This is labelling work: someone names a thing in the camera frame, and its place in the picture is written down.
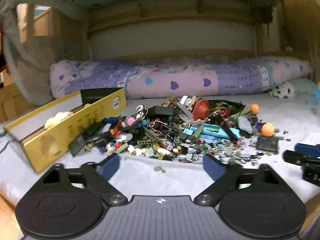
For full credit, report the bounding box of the olive green toy brick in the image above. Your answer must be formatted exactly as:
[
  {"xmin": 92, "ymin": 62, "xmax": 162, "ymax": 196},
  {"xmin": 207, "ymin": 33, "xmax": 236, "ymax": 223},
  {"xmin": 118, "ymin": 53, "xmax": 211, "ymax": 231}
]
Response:
[{"xmin": 153, "ymin": 166, "xmax": 162, "ymax": 172}]

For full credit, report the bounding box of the light blue toy plate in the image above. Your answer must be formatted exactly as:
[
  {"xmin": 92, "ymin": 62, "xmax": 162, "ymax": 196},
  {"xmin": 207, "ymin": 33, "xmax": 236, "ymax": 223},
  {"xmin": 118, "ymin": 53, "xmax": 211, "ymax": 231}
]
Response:
[{"xmin": 182, "ymin": 124, "xmax": 241, "ymax": 140}]

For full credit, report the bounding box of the grey studded toy panel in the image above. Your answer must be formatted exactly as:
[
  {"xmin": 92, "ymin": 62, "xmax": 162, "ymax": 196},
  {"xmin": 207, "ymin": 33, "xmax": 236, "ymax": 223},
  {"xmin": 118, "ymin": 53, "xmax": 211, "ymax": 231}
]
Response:
[{"xmin": 237, "ymin": 116, "xmax": 253, "ymax": 134}]

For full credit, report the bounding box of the near orange ball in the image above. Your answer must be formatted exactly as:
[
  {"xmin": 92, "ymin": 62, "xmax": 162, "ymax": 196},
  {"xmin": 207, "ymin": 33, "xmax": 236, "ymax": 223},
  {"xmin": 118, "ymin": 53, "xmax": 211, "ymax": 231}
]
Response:
[{"xmin": 261, "ymin": 122, "xmax": 274, "ymax": 137}]

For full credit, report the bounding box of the orange ball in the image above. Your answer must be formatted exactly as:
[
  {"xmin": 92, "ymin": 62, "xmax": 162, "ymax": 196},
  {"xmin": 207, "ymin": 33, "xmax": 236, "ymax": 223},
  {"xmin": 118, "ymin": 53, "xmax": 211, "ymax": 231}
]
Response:
[
  {"xmin": 249, "ymin": 103, "xmax": 259, "ymax": 114},
  {"xmin": 261, "ymin": 122, "xmax": 274, "ymax": 137}
]

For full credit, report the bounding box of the yellow cardboard box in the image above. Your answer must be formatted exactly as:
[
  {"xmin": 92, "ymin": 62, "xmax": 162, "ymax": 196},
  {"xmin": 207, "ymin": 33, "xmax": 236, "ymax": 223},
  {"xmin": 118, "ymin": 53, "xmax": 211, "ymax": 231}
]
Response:
[{"xmin": 4, "ymin": 88, "xmax": 126, "ymax": 173}]

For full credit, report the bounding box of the red dome-shaped toy piece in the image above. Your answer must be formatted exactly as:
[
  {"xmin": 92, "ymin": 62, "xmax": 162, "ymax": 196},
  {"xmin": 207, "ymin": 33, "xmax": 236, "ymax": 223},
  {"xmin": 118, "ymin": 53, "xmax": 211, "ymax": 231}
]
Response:
[{"xmin": 192, "ymin": 99, "xmax": 210, "ymax": 120}]

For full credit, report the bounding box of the yellow plush toy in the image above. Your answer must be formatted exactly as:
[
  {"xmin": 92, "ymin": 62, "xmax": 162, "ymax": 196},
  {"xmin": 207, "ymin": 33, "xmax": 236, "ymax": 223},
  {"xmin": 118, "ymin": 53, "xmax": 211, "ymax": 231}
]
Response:
[{"xmin": 44, "ymin": 112, "xmax": 73, "ymax": 130}]

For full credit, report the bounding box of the far orange ball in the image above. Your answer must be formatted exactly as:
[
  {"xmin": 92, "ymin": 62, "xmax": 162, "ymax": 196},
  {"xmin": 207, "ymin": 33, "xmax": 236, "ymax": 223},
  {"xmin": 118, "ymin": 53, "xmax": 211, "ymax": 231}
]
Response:
[{"xmin": 249, "ymin": 103, "xmax": 259, "ymax": 114}]

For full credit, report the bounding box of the light blue pillow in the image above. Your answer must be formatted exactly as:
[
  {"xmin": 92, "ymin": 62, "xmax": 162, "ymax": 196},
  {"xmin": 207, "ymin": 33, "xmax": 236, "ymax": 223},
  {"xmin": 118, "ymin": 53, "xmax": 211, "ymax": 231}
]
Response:
[{"xmin": 290, "ymin": 77, "xmax": 318, "ymax": 96}]

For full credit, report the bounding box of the black-spotted white plush toy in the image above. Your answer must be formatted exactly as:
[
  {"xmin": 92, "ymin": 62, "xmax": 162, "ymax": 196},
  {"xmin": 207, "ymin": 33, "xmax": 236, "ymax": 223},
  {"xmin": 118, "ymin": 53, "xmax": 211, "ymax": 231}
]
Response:
[{"xmin": 270, "ymin": 82, "xmax": 295, "ymax": 99}]

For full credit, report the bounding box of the black rectangular block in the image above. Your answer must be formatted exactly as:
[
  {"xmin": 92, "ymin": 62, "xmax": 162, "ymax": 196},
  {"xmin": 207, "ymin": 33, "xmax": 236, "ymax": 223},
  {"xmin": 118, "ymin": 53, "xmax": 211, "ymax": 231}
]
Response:
[{"xmin": 148, "ymin": 106, "xmax": 174, "ymax": 116}]

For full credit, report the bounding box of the purple heart-pattern rolled quilt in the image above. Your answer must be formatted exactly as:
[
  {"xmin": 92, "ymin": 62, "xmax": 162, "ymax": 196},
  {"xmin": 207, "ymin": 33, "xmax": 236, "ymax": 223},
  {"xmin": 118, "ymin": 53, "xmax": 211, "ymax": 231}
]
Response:
[{"xmin": 50, "ymin": 56, "xmax": 312, "ymax": 99}]

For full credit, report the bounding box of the grey mosquito net curtain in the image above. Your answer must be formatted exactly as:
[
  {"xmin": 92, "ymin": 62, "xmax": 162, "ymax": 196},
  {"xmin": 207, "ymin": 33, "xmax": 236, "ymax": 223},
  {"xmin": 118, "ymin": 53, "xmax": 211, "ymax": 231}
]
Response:
[{"xmin": 1, "ymin": 0, "xmax": 66, "ymax": 106}]

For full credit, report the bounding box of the wooden bed frame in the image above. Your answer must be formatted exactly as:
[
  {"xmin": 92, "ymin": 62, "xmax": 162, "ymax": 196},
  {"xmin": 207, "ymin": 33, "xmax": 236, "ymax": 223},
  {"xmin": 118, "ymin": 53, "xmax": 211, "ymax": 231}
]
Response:
[{"xmin": 1, "ymin": 0, "xmax": 319, "ymax": 121}]

